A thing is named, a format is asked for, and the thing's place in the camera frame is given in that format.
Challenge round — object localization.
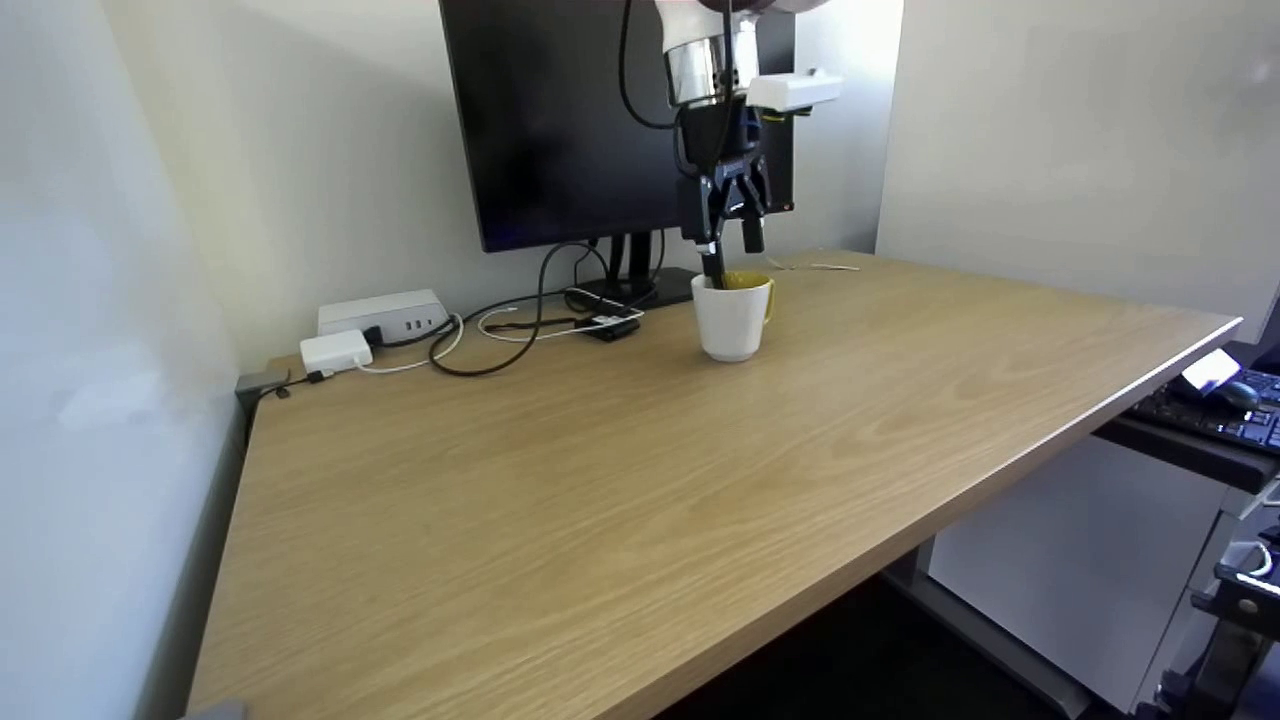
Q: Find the grey table leg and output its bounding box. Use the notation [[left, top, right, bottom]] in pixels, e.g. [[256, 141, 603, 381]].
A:
[[883, 544, 1095, 720]]

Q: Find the black side shelf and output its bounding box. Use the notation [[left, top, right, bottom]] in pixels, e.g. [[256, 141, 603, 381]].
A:
[[1094, 395, 1280, 496]]

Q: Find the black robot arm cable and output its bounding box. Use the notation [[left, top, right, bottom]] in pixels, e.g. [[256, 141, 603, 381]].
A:
[[614, 0, 689, 135]]

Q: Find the black monitor stand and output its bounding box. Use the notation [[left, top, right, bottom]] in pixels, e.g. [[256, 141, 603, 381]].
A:
[[574, 229, 705, 318]]

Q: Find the black looped cable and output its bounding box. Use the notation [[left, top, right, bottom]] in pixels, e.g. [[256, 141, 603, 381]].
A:
[[423, 237, 619, 384]]

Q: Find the black computer monitor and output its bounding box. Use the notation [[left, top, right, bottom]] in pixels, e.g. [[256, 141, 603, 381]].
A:
[[436, 0, 821, 255]]

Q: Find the yellow and white mug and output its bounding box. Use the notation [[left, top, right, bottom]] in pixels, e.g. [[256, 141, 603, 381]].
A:
[[689, 268, 779, 369]]

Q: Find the white power adapter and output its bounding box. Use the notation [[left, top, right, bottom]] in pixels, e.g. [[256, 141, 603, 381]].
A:
[[298, 330, 380, 381]]

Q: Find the white partition panel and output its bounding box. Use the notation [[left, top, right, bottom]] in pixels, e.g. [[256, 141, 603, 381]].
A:
[[874, 0, 1280, 330]]

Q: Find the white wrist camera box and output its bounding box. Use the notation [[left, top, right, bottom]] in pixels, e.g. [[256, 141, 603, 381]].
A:
[[744, 70, 849, 116]]

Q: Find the small black desk device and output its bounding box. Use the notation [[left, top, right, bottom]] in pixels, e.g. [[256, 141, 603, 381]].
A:
[[577, 307, 648, 344]]

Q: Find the white power strip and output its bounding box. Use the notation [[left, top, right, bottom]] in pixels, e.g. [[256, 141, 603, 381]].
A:
[[313, 286, 452, 344]]

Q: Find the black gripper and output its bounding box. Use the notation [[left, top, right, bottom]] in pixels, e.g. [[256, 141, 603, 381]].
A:
[[672, 95, 776, 264]]

